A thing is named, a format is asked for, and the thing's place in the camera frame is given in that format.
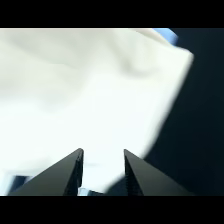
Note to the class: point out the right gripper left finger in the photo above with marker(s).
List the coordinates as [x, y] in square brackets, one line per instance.
[56, 180]

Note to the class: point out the pale yellow garment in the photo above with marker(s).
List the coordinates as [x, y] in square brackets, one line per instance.
[83, 93]

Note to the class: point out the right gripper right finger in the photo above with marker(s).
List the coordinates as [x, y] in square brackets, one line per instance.
[150, 181]

